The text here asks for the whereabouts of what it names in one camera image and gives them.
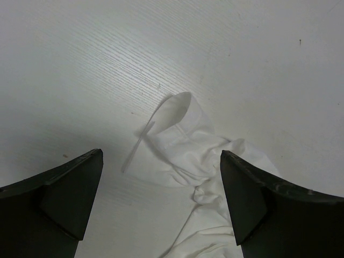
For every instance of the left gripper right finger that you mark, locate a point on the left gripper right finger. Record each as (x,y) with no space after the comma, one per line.
(272,217)

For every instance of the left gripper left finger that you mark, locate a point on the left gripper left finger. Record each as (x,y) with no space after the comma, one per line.
(47,215)

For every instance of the white cartoon print t-shirt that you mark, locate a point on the white cartoon print t-shirt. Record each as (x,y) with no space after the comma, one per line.
(179,148)

